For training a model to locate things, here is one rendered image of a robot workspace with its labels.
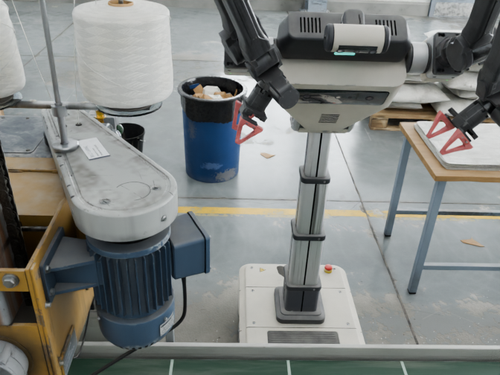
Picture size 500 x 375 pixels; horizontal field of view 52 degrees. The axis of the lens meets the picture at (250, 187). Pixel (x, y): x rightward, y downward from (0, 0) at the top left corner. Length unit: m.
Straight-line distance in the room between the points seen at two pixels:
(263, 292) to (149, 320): 1.44
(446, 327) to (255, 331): 1.05
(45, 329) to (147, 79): 0.46
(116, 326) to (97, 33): 0.52
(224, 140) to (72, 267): 2.68
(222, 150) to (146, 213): 2.76
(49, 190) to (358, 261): 2.26
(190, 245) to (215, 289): 1.84
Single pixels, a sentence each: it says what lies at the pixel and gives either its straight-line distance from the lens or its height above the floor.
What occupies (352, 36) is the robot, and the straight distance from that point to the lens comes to 1.37.
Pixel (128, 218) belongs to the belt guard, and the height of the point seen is 1.41.
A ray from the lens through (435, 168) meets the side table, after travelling 2.57.
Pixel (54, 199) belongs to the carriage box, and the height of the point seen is 1.33.
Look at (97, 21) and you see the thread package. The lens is 0.88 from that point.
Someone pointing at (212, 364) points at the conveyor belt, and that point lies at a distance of 1.95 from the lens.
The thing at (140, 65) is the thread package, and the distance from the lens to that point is 0.89.
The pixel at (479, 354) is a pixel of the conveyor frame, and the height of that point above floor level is 0.39.
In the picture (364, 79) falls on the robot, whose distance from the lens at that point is 1.55.
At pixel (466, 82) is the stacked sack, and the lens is 4.83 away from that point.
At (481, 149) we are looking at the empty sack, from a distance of 2.79.
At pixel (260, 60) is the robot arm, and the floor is 1.50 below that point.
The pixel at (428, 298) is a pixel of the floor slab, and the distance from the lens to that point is 2.96.
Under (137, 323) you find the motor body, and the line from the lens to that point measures 1.00.
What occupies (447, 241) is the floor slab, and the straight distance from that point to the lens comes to 3.43.
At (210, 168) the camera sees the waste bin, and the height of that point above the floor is 0.12.
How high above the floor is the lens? 1.87
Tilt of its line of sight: 31 degrees down
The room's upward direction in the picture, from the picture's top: 3 degrees clockwise
